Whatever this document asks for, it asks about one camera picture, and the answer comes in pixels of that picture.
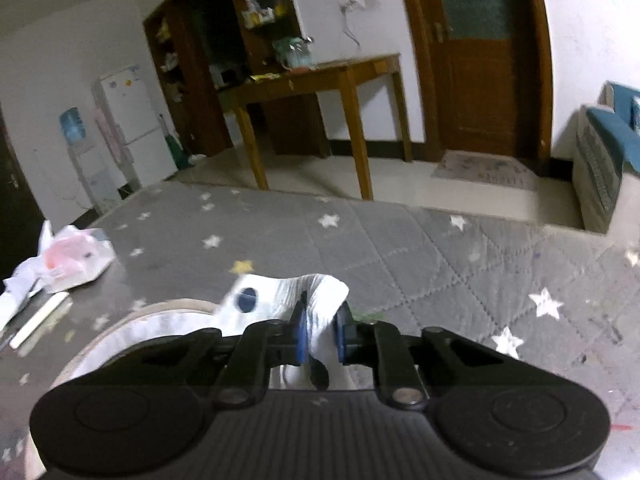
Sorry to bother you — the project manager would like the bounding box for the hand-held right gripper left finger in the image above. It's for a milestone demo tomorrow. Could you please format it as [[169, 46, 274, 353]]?
[[111, 300, 309, 409]]

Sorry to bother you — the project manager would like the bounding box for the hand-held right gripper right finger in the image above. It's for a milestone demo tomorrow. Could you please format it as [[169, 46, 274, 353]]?
[[332, 306, 505, 408]]

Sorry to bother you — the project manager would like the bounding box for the grey star-patterned quilted mat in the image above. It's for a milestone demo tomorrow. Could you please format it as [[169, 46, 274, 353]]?
[[0, 180, 640, 480]]

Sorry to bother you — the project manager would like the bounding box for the patterned doormat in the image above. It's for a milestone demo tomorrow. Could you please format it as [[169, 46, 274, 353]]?
[[431, 150, 540, 191]]

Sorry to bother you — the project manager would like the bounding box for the green broom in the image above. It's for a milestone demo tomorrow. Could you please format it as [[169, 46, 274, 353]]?
[[159, 114, 199, 171]]

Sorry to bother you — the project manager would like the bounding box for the white plastic bag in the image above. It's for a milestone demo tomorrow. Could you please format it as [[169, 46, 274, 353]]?
[[2, 220, 117, 295]]

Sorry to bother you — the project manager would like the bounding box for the wooden table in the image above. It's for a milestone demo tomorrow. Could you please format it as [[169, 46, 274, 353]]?
[[218, 53, 413, 201]]

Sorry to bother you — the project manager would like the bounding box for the white flat stick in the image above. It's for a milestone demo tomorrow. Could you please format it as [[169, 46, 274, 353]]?
[[9, 292, 70, 350]]

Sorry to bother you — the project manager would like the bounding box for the white refrigerator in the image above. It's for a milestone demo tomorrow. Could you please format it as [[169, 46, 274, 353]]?
[[91, 63, 179, 192]]

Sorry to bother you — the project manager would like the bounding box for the water dispenser with blue bottle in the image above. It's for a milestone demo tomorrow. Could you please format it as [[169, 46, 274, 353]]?
[[59, 107, 121, 215]]

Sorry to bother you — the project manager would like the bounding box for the clear plastic bag on table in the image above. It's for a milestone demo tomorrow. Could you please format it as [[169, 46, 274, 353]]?
[[272, 36, 316, 71]]

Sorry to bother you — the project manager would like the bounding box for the wooden shelf cabinet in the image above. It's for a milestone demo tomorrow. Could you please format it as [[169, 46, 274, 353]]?
[[143, 0, 331, 158]]

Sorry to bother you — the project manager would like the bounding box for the wooden door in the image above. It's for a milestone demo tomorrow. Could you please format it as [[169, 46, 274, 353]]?
[[395, 0, 554, 177]]

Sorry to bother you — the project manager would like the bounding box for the sofa with blue cover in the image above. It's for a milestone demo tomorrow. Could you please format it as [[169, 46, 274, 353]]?
[[572, 80, 640, 234]]

